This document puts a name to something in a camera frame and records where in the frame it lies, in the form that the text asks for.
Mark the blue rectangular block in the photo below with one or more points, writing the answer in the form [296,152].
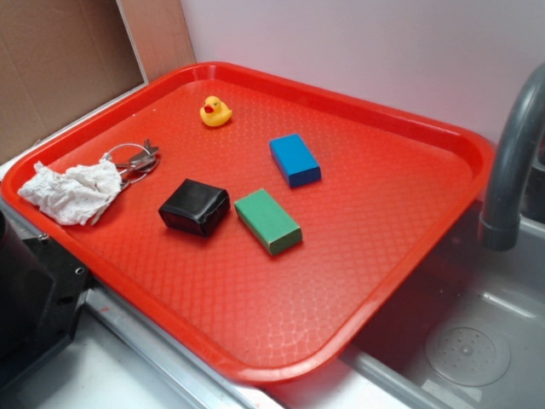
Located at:
[295,161]

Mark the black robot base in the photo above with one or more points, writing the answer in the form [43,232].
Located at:
[43,288]

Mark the green rectangular block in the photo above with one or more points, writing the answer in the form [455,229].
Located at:
[270,223]

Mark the black wrapped block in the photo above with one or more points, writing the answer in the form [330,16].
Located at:
[196,208]

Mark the red plastic tray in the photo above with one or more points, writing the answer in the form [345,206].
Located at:
[392,185]

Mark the yellow rubber duck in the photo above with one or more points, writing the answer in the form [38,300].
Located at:
[214,112]

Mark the crumpled white paper towel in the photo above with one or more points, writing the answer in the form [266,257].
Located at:
[78,196]

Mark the grey sink faucet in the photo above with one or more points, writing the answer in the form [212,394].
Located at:
[516,184]

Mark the grey toy sink basin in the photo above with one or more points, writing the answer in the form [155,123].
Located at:
[465,330]

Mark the brown cardboard panel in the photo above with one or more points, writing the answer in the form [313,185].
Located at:
[62,60]

